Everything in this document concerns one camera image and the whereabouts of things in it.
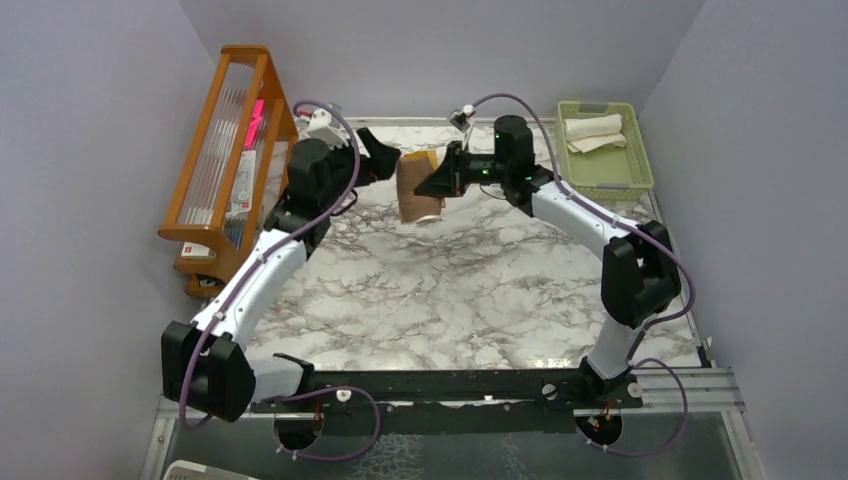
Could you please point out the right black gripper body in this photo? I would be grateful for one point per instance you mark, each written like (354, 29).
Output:
(482, 169)

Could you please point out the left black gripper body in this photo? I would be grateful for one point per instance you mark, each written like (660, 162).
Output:
(342, 162)

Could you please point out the white cream towel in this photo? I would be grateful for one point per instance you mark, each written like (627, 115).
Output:
(589, 134)

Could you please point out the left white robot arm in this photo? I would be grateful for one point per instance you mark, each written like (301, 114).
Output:
(204, 362)

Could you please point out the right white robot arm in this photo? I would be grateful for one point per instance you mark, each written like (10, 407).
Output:
(638, 281)

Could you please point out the wooden shelf rack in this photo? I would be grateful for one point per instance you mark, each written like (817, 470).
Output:
(197, 209)

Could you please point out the green plastic basket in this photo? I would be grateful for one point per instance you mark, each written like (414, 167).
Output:
(608, 172)

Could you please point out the small white red box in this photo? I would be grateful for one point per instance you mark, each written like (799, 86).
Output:
(196, 251)

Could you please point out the white basket corner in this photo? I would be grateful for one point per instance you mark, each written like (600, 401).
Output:
(187, 470)

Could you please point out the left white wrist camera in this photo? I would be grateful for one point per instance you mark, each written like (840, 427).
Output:
(319, 124)

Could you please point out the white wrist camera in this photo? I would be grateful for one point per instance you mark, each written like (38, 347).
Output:
(319, 124)
(462, 120)

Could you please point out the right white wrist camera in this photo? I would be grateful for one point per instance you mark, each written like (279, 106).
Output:
(462, 120)

